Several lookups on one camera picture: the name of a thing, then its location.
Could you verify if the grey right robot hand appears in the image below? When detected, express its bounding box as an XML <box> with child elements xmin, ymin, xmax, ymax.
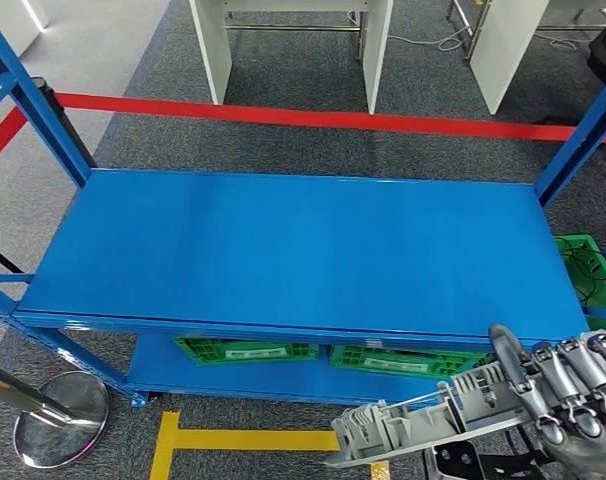
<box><xmin>488</xmin><ymin>323</ymin><xmax>606</xmax><ymax>480</ymax></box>

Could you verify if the grey plastic wheel cover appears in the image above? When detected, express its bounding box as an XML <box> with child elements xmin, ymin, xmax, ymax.
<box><xmin>325</xmin><ymin>360</ymin><xmax>534</xmax><ymax>470</ymax></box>

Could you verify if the blue metal shelf rack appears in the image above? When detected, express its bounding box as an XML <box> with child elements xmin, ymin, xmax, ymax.
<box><xmin>0</xmin><ymin>6</ymin><xmax>606</xmax><ymax>409</ymax></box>

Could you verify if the chrome barrier stanchion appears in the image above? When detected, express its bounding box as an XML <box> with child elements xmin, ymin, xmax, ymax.
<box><xmin>0</xmin><ymin>357</ymin><xmax>111</xmax><ymax>470</ymax></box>
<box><xmin>30</xmin><ymin>76</ymin><xmax>98</xmax><ymax>172</ymax></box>

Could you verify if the white floor cable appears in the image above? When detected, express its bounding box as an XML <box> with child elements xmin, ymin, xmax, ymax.
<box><xmin>387</xmin><ymin>18</ymin><xmax>473</xmax><ymax>54</ymax></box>

